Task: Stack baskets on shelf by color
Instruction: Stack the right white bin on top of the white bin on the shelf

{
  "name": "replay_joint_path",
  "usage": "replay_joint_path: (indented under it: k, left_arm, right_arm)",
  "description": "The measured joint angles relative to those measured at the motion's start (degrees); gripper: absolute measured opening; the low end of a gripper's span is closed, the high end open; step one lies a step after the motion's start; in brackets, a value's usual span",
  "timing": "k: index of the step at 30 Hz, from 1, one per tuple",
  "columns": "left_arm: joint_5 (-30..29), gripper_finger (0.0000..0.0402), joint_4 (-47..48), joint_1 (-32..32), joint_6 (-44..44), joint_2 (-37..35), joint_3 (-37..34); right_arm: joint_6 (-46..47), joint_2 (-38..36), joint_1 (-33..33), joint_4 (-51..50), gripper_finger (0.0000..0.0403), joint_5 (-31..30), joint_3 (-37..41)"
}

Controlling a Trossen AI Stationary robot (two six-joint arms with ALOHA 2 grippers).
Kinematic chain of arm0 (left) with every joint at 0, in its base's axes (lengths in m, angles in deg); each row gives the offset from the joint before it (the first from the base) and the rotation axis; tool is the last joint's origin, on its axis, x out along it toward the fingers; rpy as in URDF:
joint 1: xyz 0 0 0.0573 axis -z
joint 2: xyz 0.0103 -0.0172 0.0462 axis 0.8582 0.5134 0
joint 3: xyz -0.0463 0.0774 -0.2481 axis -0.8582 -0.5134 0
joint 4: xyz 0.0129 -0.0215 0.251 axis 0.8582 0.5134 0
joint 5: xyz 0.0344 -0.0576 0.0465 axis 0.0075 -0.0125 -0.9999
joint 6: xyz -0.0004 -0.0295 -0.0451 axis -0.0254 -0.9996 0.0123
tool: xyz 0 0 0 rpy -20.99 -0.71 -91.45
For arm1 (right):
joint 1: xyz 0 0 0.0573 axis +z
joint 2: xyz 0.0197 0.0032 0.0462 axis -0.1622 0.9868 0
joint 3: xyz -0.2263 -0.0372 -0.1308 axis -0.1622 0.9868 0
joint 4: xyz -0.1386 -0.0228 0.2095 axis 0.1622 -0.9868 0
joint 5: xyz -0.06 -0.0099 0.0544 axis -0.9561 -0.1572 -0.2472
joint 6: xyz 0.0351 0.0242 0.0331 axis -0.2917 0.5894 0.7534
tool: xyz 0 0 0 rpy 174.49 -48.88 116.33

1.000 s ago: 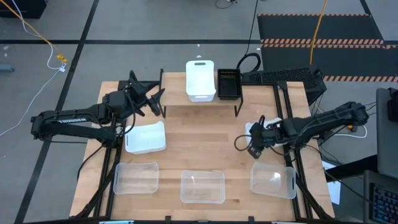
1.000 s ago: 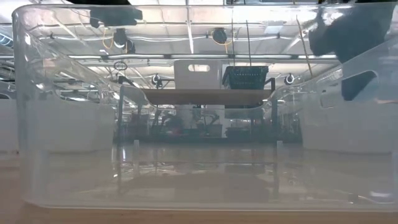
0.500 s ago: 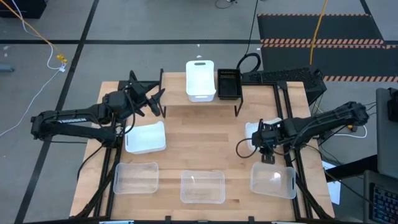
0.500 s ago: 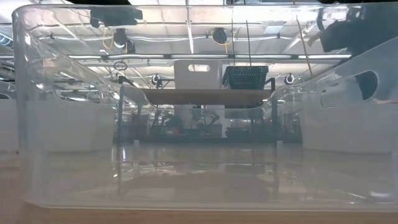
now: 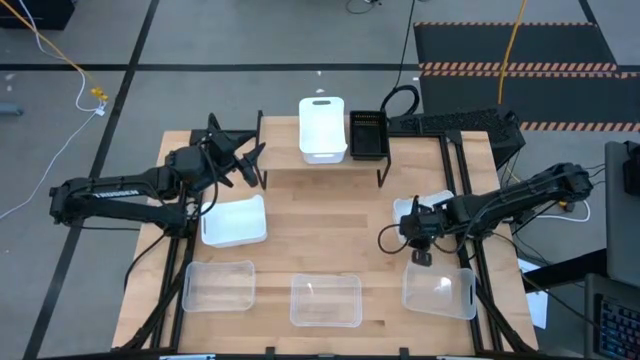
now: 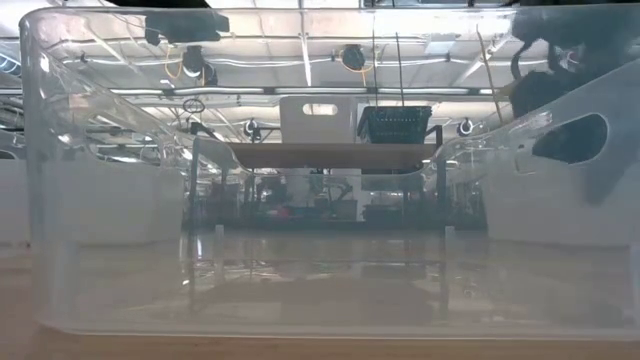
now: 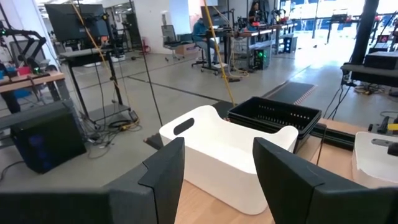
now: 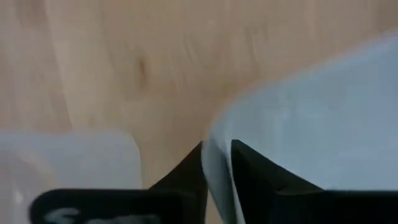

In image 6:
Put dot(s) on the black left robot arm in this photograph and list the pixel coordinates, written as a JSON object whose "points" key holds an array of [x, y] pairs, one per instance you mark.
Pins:
{"points": [[160, 3]]}

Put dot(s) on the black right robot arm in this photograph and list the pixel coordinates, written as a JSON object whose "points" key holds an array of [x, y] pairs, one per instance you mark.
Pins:
{"points": [[575, 30]]}

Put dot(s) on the black slotted plastic basket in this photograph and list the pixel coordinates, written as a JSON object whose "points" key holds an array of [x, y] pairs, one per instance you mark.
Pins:
{"points": [[395, 130], [395, 112]]}

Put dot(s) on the wooden shelf with black legs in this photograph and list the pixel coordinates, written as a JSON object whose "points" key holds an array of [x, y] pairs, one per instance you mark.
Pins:
{"points": [[330, 156]]}

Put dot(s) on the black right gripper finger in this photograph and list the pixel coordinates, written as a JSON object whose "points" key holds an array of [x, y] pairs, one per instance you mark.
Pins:
{"points": [[570, 140]]}

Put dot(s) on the black metal table frame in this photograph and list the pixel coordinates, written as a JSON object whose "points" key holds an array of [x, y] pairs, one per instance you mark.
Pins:
{"points": [[325, 226]]}

